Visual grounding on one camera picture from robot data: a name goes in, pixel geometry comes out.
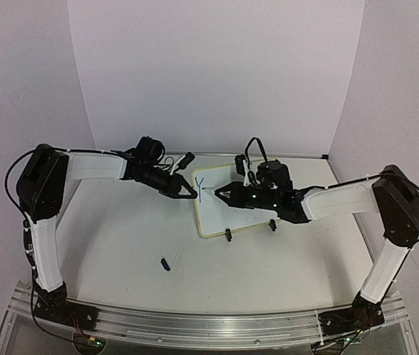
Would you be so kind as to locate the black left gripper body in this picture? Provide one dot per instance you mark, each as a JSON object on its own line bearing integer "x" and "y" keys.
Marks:
{"x": 164, "y": 186}

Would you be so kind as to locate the white marker pen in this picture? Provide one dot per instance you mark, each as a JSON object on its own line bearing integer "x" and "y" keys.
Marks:
{"x": 211, "y": 191}

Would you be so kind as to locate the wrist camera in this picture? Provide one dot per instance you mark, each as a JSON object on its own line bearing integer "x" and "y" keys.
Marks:
{"x": 180, "y": 163}
{"x": 243, "y": 168}

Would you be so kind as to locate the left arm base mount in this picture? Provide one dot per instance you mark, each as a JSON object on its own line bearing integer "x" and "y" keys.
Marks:
{"x": 57, "y": 309}

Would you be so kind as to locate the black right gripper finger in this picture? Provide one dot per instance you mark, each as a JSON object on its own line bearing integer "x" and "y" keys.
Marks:
{"x": 228, "y": 198}
{"x": 229, "y": 188}

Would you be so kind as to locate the black right board stand foot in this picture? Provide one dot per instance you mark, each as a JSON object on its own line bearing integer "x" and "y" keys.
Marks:
{"x": 273, "y": 225}

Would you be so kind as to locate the blue marker cap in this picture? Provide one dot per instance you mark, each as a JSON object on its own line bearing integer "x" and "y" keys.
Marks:
{"x": 165, "y": 264}

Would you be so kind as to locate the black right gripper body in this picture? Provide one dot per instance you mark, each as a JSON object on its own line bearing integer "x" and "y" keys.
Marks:
{"x": 237, "y": 196}

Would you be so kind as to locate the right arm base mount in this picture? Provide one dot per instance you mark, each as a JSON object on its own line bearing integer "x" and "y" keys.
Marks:
{"x": 359, "y": 316}

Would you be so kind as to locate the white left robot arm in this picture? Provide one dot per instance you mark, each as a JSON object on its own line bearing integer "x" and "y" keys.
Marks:
{"x": 41, "y": 186}

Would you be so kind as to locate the black board stand foot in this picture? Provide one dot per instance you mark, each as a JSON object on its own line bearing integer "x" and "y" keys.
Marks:
{"x": 273, "y": 225}
{"x": 228, "y": 235}

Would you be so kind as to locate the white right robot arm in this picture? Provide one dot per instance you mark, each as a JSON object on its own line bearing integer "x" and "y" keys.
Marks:
{"x": 390, "y": 194}

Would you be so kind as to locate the white whiteboard yellow rim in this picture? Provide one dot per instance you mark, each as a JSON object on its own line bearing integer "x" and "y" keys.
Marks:
{"x": 214, "y": 216}

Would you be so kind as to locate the black left board stand foot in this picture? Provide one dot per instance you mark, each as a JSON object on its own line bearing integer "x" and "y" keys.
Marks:
{"x": 228, "y": 235}

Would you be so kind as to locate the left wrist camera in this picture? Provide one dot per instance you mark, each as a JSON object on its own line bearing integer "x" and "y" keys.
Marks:
{"x": 180, "y": 163}

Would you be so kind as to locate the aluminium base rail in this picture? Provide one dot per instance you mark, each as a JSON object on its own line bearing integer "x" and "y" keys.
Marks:
{"x": 238, "y": 332}

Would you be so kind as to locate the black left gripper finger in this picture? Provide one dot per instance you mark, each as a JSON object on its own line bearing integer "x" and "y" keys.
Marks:
{"x": 182, "y": 182}
{"x": 184, "y": 195}

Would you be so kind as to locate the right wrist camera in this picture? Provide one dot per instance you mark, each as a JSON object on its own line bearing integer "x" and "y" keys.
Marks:
{"x": 243, "y": 168}

